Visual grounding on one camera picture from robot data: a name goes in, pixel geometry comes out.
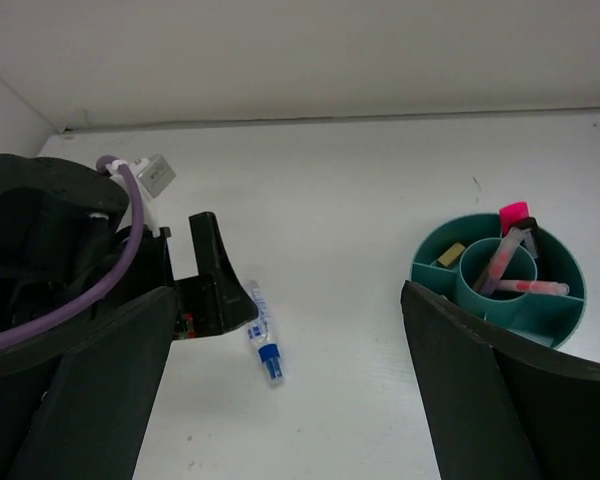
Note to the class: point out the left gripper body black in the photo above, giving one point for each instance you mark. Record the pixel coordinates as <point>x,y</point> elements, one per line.
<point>73,243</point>

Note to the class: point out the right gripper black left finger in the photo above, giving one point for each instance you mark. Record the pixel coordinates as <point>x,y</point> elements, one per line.
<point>76,403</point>

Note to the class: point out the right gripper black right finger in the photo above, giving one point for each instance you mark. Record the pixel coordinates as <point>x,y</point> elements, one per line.
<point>499,406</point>

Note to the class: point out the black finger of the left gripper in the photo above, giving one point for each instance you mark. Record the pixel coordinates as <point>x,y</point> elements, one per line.
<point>213,302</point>

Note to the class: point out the clear glue bottle blue cap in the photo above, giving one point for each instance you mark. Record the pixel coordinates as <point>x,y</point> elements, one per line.
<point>261,334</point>

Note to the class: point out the purple pastel pen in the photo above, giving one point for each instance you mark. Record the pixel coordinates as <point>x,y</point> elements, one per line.
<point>499,262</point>

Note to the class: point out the small yellow eraser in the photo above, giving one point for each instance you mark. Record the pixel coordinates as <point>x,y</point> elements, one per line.
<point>451,255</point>

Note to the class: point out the blue cap black highlighter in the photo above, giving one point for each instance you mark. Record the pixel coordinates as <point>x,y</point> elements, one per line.
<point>529,228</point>

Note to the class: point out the pink red pen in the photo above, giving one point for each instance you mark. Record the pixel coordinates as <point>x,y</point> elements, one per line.
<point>538,287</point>

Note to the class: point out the pink cap black highlighter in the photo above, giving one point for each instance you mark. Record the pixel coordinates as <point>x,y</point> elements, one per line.
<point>511,214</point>

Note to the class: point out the teal round compartment organizer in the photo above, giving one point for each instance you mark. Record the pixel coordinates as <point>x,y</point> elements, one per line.
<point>547,320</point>

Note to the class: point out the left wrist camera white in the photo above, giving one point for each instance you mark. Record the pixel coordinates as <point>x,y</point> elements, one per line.
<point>152,174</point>

